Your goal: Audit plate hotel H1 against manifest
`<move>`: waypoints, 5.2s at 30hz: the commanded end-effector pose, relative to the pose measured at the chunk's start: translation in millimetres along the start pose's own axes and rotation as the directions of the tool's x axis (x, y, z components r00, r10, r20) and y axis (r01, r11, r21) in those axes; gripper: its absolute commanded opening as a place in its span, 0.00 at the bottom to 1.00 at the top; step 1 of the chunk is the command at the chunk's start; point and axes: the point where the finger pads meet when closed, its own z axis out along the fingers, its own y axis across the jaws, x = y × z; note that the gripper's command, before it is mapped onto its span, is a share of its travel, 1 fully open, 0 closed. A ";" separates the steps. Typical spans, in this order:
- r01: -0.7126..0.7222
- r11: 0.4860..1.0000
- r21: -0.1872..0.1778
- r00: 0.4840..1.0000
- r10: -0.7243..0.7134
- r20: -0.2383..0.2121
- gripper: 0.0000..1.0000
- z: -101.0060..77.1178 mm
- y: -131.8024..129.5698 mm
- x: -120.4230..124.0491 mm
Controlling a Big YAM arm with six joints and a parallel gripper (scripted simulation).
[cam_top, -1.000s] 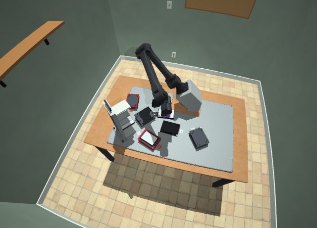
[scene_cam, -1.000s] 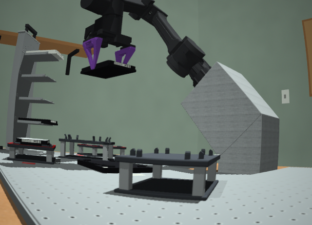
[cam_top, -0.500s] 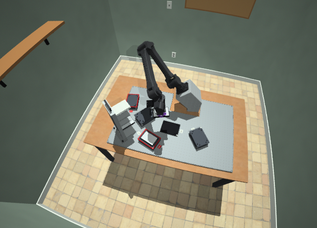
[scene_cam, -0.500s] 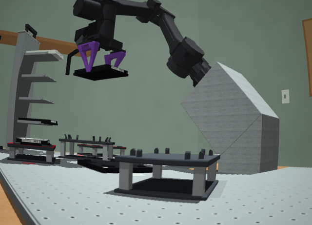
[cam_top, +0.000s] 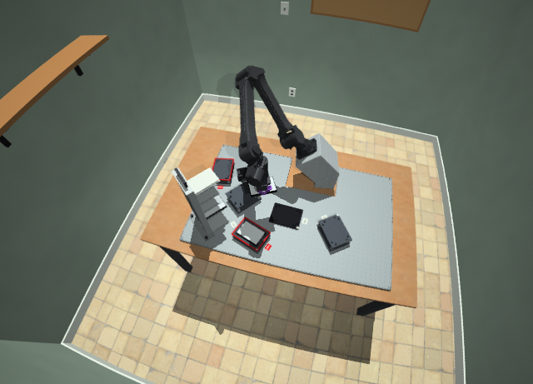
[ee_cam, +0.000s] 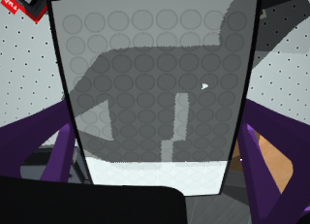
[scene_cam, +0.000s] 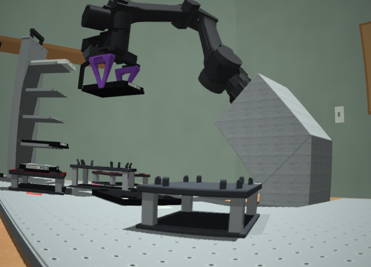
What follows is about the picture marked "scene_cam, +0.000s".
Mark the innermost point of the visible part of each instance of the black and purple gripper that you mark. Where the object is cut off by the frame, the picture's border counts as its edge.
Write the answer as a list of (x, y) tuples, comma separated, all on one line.
[(118, 49)]

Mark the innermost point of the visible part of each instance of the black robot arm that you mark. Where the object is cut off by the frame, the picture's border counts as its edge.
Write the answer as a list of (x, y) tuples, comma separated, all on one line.
[(222, 67)]

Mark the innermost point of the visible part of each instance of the white well plate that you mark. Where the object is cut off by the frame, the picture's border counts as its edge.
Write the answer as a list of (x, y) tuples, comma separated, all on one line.
[(65, 62)]

